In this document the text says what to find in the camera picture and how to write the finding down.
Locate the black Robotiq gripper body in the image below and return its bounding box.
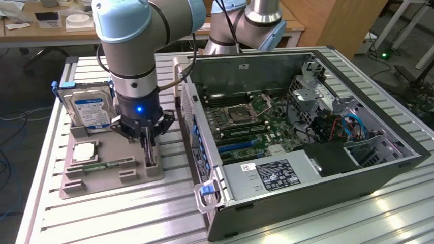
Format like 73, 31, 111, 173
114, 93, 166, 139

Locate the graphics card with metal bracket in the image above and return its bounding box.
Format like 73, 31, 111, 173
141, 126, 161, 170

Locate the grey plastic parts rack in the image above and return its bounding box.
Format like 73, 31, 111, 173
59, 116, 166, 200

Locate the hard disk with blue rails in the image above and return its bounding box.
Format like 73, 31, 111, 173
51, 77, 122, 134

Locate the silver CPU chip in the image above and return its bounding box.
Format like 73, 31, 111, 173
73, 143, 98, 161

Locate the green RAM stick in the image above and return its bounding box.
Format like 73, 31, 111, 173
67, 159, 134, 172

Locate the CPU socket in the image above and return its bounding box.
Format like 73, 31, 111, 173
226, 103, 258, 125

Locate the blue expansion slot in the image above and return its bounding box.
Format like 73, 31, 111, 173
217, 141, 257, 153

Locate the black installed RAM stick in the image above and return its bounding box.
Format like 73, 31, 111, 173
221, 124, 268, 135

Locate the metal socket cover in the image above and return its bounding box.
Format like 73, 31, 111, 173
249, 93, 277, 110

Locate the green motherboard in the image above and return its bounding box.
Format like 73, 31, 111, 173
195, 85, 306, 165

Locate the black office chair base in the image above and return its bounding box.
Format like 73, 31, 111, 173
21, 47, 71, 74

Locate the grey power supply unit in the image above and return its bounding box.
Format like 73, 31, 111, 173
222, 149, 322, 201

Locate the wooden desk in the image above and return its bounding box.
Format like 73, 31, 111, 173
0, 0, 306, 49

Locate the metal drive cage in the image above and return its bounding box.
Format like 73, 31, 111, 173
290, 75, 344, 120

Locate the white box with round dish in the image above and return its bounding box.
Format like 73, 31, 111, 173
65, 14, 95, 33

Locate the white box with black top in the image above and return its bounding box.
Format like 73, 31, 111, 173
34, 12, 65, 28

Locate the black plastic shroud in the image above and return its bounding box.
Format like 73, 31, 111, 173
304, 141, 362, 177

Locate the open black PC case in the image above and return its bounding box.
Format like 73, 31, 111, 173
173, 49, 432, 242

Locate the clear plastic bag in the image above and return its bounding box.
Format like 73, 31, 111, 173
0, 4, 31, 23

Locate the metal disk bay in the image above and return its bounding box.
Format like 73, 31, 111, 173
342, 133, 408, 170

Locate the wooden cabinet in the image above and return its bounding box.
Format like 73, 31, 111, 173
298, 0, 389, 59

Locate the black floor stand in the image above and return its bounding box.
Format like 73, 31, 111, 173
396, 65, 434, 115

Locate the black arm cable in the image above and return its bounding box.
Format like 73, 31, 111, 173
97, 0, 245, 91

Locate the blue data wire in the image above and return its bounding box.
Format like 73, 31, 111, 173
341, 114, 369, 139

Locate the white table frame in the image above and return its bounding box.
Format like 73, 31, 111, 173
372, 0, 434, 70

